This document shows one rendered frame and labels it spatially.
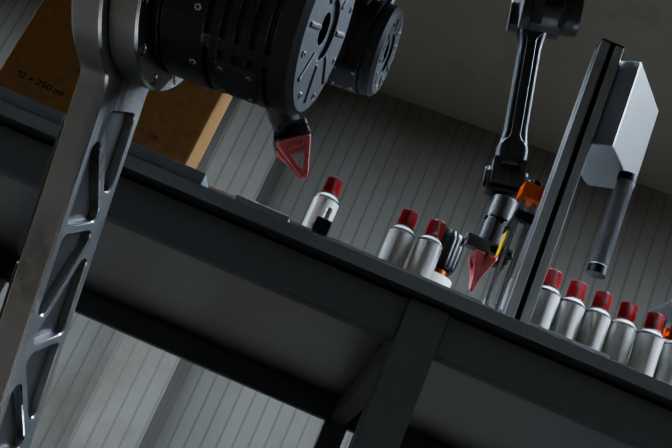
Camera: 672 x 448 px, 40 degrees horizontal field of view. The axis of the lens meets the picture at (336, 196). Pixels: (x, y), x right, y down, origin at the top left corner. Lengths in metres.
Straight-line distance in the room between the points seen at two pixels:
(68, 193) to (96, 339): 3.87
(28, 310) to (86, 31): 0.27
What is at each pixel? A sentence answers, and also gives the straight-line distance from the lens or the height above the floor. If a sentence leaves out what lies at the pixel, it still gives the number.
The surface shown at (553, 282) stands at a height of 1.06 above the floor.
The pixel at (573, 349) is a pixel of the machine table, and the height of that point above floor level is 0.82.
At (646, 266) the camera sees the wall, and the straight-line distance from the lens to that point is 4.89.
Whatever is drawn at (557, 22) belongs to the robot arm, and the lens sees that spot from 1.68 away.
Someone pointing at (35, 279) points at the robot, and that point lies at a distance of 0.93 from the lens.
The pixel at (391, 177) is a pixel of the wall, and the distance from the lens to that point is 4.85.
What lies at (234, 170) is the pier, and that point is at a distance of 4.62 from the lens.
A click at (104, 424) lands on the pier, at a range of 4.40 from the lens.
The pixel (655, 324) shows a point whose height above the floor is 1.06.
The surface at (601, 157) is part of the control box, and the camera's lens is 1.81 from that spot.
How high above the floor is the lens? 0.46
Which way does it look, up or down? 19 degrees up
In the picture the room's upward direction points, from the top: 24 degrees clockwise
